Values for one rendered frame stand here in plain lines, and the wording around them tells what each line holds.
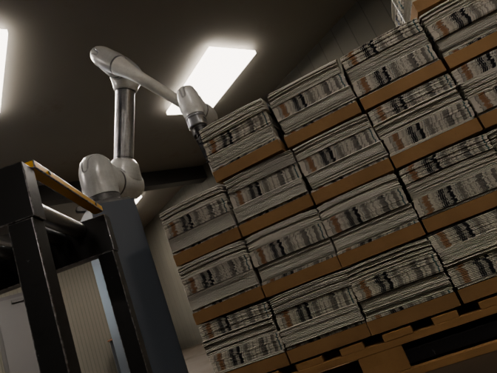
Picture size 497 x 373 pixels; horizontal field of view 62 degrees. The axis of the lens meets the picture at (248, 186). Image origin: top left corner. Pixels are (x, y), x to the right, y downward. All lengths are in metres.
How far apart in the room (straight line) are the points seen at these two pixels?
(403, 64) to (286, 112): 0.43
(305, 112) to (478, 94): 0.56
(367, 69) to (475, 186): 0.53
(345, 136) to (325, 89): 0.19
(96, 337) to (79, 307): 0.72
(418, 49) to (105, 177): 1.38
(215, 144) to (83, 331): 8.17
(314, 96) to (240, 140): 0.32
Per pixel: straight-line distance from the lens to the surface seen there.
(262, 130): 1.54
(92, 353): 9.53
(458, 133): 1.48
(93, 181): 1.97
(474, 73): 1.56
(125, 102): 2.27
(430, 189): 1.45
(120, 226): 1.88
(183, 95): 1.90
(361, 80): 1.54
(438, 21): 1.61
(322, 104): 1.53
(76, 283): 9.69
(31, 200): 0.91
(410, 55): 1.56
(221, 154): 1.59
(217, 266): 1.55
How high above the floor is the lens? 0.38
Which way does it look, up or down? 15 degrees up
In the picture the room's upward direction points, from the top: 22 degrees counter-clockwise
